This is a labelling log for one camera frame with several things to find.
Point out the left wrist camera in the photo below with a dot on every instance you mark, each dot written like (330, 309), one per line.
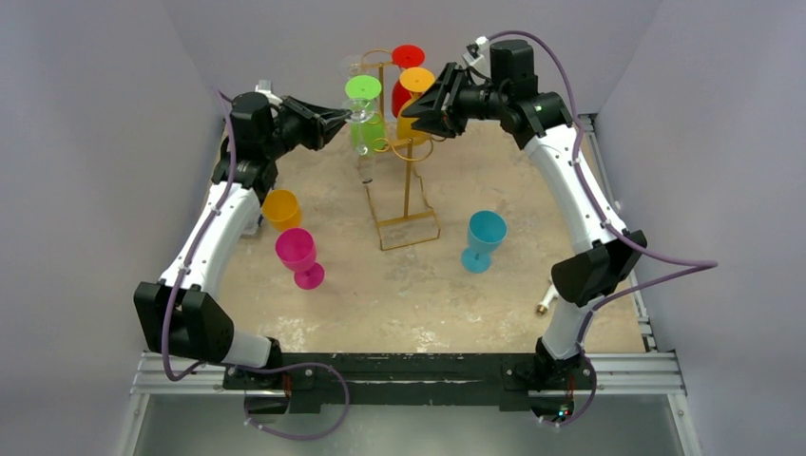
(265, 88)

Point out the clear plastic organizer box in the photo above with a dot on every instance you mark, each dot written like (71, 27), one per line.
(252, 227)

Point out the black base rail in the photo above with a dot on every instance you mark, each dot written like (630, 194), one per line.
(507, 381)

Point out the gold wire glass rack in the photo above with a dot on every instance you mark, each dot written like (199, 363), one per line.
(415, 204)

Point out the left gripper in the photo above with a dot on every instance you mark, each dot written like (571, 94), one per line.
(320, 124)

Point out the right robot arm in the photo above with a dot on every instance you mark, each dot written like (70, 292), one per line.
(498, 82)

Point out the blue wine glass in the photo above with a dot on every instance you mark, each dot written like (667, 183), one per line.
(486, 231)

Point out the red wine glass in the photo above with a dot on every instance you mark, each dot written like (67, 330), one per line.
(405, 56)

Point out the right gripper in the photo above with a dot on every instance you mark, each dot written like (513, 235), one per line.
(450, 100)

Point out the white plastic pipe fitting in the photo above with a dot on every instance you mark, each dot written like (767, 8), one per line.
(549, 296)

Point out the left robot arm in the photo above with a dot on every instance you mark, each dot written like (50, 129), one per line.
(179, 313)

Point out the orange wine glass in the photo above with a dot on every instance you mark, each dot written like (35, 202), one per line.
(282, 210)
(412, 82)

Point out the pink wine glass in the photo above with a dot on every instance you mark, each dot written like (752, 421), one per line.
(297, 251)

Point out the green wine glass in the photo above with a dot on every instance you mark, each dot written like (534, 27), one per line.
(363, 92)

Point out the clear wine glass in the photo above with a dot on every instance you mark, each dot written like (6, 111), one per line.
(361, 125)
(352, 66)

